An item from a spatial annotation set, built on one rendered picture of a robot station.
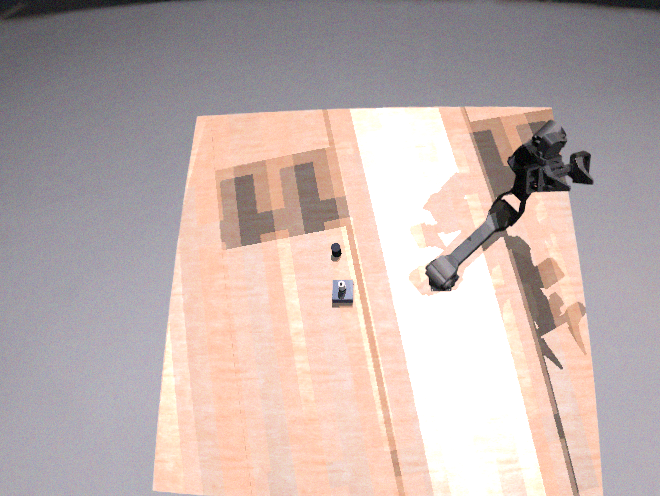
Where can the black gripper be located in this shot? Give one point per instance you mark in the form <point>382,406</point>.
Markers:
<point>547,177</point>

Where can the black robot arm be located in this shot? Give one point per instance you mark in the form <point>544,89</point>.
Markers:
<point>548,141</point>

